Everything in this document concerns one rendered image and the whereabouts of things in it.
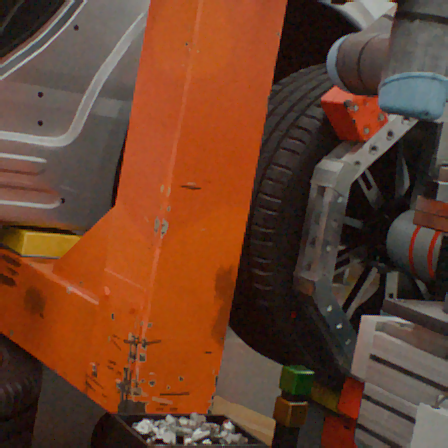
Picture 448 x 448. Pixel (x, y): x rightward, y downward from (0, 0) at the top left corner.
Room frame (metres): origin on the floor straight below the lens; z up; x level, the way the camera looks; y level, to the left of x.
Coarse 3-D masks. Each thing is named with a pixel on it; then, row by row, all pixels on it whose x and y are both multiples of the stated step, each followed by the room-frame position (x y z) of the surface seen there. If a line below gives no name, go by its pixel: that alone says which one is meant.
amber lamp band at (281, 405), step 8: (280, 400) 1.56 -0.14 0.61; (280, 408) 1.56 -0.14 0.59; (288, 408) 1.54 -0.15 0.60; (296, 408) 1.55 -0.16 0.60; (304, 408) 1.56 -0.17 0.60; (272, 416) 1.57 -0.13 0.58; (280, 416) 1.56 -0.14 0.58; (288, 416) 1.54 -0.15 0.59; (296, 416) 1.55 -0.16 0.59; (304, 416) 1.56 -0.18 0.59; (288, 424) 1.54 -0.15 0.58; (296, 424) 1.55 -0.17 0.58; (304, 424) 1.56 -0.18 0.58
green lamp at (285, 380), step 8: (288, 368) 1.56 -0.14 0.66; (296, 368) 1.56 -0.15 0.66; (304, 368) 1.57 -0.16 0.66; (288, 376) 1.56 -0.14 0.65; (296, 376) 1.54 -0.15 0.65; (304, 376) 1.55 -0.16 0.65; (312, 376) 1.56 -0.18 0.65; (280, 384) 1.57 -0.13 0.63; (288, 384) 1.55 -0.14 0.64; (296, 384) 1.54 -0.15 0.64; (304, 384) 1.55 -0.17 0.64; (312, 384) 1.56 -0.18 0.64; (288, 392) 1.55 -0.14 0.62; (296, 392) 1.55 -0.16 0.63; (304, 392) 1.56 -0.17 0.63
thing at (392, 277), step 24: (408, 144) 2.26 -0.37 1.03; (408, 168) 2.31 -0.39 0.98; (360, 192) 1.99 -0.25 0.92; (384, 192) 2.06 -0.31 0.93; (408, 192) 2.06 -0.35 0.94; (360, 216) 2.01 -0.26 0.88; (360, 240) 2.00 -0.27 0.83; (336, 264) 1.98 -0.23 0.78; (360, 264) 2.05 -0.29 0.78; (384, 264) 2.07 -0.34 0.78; (360, 288) 2.00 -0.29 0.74; (384, 288) 2.04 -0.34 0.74; (408, 288) 2.25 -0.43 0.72; (360, 312) 2.26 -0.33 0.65
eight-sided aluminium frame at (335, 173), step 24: (408, 120) 1.88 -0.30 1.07; (360, 144) 1.84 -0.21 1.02; (384, 144) 1.85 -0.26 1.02; (336, 168) 1.80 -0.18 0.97; (360, 168) 1.83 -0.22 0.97; (312, 192) 1.84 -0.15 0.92; (336, 192) 1.80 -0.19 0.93; (312, 216) 1.83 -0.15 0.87; (336, 216) 1.81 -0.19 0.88; (312, 240) 1.84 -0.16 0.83; (336, 240) 1.81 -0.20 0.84; (312, 264) 1.81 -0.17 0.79; (312, 288) 1.80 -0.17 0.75; (312, 312) 1.86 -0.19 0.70; (336, 312) 1.83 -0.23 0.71; (336, 336) 1.84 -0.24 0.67; (336, 360) 1.91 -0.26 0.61
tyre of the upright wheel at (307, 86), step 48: (288, 96) 2.00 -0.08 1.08; (288, 144) 1.87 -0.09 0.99; (336, 144) 1.90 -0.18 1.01; (288, 192) 1.85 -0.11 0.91; (288, 240) 1.86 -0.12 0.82; (240, 288) 1.93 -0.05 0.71; (288, 288) 1.87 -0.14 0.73; (240, 336) 2.07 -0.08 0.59; (288, 336) 1.88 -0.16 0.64; (336, 384) 1.97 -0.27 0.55
